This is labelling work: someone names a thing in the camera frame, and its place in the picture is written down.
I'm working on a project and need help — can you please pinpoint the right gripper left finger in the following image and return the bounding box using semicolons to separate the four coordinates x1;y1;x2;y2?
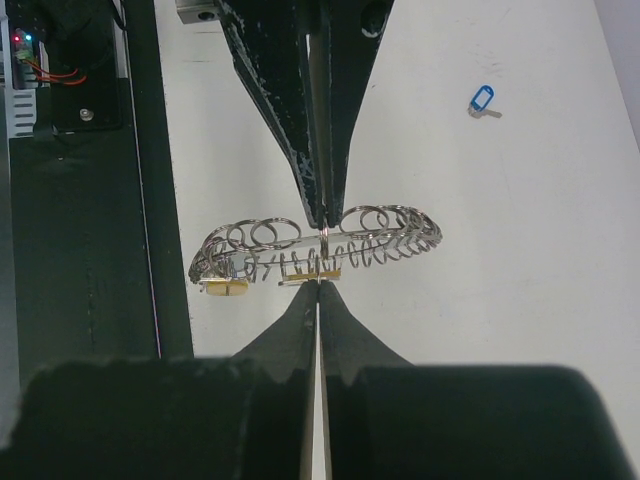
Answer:
1;282;318;479

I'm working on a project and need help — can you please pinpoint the blue tagged key on table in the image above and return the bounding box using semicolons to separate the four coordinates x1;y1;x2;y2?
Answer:
467;84;503;119

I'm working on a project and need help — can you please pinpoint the left white cable duct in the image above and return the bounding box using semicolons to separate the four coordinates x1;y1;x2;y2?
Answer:
1;15;39;138

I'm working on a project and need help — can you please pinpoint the large metal keyring with rings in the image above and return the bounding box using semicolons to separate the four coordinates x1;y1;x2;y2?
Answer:
188;205;443;287

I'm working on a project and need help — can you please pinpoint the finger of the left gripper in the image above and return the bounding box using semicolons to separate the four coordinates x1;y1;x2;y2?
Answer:
218;0;324;225
322;1;393;227

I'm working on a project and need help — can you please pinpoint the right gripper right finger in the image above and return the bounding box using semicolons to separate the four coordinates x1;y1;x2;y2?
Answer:
318;282;634;479

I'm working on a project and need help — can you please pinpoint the yellow key tag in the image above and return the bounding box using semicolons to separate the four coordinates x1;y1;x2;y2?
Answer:
200;278;249;297

